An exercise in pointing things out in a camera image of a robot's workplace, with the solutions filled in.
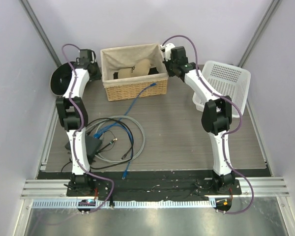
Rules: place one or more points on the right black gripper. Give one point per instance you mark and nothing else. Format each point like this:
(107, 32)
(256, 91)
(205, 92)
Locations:
(170, 74)

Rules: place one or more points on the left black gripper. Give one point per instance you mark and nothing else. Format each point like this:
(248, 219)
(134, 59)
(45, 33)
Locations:
(98, 76)

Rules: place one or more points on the wicker basket with liner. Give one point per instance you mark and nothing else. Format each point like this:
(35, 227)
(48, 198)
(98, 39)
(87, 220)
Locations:
(114, 59)

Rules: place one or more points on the white plastic perforated basket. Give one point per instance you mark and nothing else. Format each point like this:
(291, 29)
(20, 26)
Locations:
(228, 80)

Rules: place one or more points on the black network switch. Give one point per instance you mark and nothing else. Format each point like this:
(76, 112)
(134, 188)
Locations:
(91, 144)

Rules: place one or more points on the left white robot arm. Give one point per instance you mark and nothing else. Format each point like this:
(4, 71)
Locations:
(73, 118)

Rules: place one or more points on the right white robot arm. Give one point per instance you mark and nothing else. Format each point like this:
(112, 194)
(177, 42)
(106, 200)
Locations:
(217, 113)

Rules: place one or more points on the black and beige bucket hat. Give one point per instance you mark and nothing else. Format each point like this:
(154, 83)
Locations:
(60, 79)

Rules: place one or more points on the beige cap in basket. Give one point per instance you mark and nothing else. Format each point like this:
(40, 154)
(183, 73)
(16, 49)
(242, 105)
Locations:
(141, 68)

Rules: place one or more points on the black power adapter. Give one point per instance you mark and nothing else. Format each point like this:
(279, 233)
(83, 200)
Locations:
(91, 160)

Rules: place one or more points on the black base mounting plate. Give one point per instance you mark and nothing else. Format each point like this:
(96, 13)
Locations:
(161, 184)

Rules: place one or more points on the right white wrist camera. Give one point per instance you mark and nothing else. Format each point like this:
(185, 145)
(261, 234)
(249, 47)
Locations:
(166, 49)

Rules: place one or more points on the white slotted cable duct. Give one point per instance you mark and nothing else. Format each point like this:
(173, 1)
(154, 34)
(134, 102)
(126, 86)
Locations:
(86, 203)

